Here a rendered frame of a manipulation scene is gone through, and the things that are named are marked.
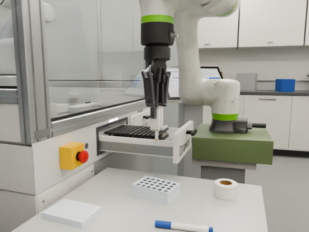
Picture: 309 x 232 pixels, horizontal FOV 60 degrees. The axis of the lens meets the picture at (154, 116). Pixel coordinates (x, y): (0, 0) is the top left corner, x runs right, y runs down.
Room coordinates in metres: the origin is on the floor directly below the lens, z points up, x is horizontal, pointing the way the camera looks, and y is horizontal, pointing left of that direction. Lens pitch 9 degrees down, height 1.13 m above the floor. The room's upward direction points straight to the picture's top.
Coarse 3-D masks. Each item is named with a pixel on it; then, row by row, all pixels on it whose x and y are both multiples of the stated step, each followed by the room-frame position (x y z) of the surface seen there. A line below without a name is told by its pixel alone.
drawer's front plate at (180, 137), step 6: (186, 126) 1.04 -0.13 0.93; (192, 126) 1.16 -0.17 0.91; (180, 132) 0.94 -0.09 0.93; (174, 138) 0.91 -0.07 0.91; (180, 138) 0.94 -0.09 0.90; (186, 138) 1.04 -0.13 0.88; (174, 144) 0.91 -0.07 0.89; (180, 144) 0.94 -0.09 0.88; (174, 150) 0.91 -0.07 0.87; (180, 150) 0.94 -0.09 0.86; (186, 150) 1.04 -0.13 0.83; (174, 156) 0.91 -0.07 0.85; (180, 156) 0.94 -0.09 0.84; (174, 162) 0.91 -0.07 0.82
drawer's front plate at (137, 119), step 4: (144, 112) 1.45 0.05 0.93; (148, 112) 1.51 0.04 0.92; (132, 116) 1.30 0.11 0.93; (136, 116) 1.34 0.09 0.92; (140, 116) 1.39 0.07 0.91; (132, 120) 1.30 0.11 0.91; (136, 120) 1.34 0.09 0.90; (140, 120) 1.39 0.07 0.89; (144, 120) 1.45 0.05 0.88; (148, 120) 1.50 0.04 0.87; (132, 124) 1.30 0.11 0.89; (136, 124) 1.34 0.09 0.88; (140, 124) 1.39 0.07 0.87; (144, 124) 1.45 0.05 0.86; (148, 124) 1.50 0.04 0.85
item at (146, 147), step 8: (112, 128) 1.20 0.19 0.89; (176, 128) 1.17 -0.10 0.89; (104, 136) 1.01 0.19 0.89; (112, 136) 1.01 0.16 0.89; (168, 136) 1.18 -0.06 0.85; (104, 144) 1.01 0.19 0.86; (112, 144) 1.00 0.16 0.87; (120, 144) 0.99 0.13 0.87; (128, 144) 0.98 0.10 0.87; (136, 144) 0.97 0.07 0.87; (144, 144) 0.96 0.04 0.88; (152, 144) 0.95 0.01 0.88; (160, 144) 0.94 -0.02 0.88; (168, 144) 0.93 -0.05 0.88; (120, 152) 0.99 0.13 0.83; (128, 152) 0.98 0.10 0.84; (136, 152) 0.97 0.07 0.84; (144, 152) 0.96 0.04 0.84; (152, 152) 0.95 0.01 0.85; (160, 152) 0.94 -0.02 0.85; (168, 152) 0.93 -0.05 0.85
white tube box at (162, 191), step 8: (144, 176) 0.84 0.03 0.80; (136, 184) 0.79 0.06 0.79; (144, 184) 0.78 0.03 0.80; (152, 184) 0.79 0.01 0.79; (160, 184) 0.79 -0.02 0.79; (168, 184) 0.78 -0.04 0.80; (176, 184) 0.78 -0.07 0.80; (136, 192) 0.77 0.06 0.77; (144, 192) 0.76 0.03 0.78; (152, 192) 0.74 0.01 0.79; (160, 192) 0.73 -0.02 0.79; (168, 192) 0.72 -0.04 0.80; (176, 192) 0.77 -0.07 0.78; (152, 200) 0.74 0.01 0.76; (160, 200) 0.73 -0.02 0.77; (168, 200) 0.72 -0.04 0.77
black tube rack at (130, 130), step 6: (120, 126) 1.19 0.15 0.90; (126, 126) 1.18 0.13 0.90; (132, 126) 1.19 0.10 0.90; (138, 126) 1.18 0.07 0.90; (144, 126) 1.18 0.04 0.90; (108, 132) 1.06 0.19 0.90; (114, 132) 1.06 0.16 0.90; (120, 132) 1.06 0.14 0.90; (126, 132) 1.06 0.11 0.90; (132, 132) 1.06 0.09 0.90; (138, 132) 1.06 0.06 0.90; (144, 132) 1.06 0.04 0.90; (150, 132) 1.07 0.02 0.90; (144, 138) 1.07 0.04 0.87; (150, 138) 1.08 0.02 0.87; (162, 138) 1.07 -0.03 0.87
